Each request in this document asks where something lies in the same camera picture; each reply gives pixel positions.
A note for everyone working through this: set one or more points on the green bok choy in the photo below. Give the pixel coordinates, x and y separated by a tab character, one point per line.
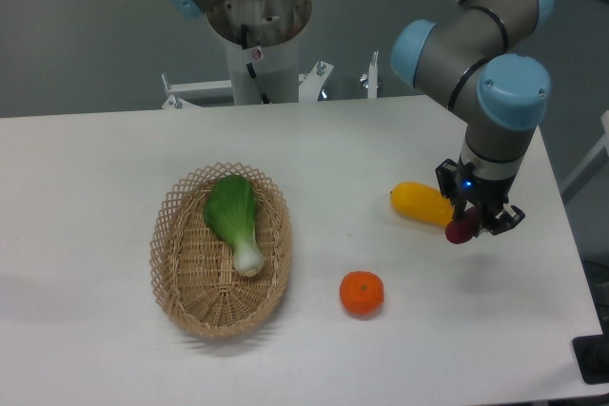
230	212

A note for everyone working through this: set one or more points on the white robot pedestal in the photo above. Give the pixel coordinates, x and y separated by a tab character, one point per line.
262	40

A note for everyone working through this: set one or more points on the orange tangerine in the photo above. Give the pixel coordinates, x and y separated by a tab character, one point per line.
361	293

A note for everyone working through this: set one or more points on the white frame at right edge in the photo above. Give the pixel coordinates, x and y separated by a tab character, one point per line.
590	165

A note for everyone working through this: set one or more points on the white metal base frame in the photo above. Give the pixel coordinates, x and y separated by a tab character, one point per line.
322	83

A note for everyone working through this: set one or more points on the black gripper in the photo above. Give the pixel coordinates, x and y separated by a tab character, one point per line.
459	184

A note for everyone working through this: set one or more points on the black device at table edge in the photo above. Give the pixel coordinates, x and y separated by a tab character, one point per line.
592	358

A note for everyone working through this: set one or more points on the woven wicker basket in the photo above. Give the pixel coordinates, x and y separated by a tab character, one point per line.
192	273

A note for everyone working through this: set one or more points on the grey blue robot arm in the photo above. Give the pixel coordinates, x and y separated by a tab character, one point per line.
466	66

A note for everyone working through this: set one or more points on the yellow mango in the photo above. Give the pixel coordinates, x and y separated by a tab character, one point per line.
421	203

